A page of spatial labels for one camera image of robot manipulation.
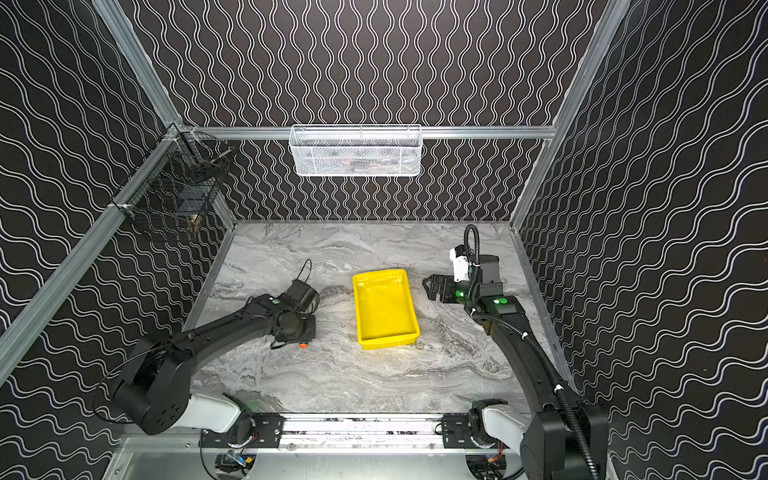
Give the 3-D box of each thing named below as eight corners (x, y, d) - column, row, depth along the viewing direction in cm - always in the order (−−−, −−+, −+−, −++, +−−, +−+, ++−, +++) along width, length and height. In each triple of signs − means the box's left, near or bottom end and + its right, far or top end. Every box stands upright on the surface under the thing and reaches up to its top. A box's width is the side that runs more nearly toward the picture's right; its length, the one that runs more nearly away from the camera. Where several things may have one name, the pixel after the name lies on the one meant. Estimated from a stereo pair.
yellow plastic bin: (360, 352, 90) (358, 341, 84) (355, 285, 105) (352, 273, 100) (419, 344, 91) (421, 333, 85) (405, 279, 107) (405, 266, 101)
